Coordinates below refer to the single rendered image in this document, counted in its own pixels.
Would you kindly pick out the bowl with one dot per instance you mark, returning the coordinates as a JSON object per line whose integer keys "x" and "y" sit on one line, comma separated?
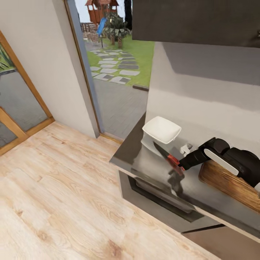
{"x": 162, "y": 130}

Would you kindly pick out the door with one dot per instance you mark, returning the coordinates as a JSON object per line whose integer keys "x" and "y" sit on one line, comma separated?
{"x": 22, "y": 110}

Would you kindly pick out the cabinet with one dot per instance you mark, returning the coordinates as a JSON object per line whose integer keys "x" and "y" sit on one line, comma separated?
{"x": 212, "y": 22}

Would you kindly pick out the dishwasher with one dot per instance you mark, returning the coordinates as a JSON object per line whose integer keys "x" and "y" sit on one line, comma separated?
{"x": 164, "y": 208}

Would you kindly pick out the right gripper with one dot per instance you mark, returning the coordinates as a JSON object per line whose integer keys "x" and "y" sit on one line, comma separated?
{"x": 188, "y": 161}

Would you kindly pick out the cutting board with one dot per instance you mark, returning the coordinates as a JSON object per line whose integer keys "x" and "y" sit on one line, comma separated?
{"x": 219, "y": 177}

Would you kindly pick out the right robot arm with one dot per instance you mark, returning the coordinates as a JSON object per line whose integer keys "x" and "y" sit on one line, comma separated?
{"x": 241, "y": 163}

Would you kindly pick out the parer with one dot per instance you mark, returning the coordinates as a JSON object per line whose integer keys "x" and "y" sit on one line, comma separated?
{"x": 167, "y": 154}

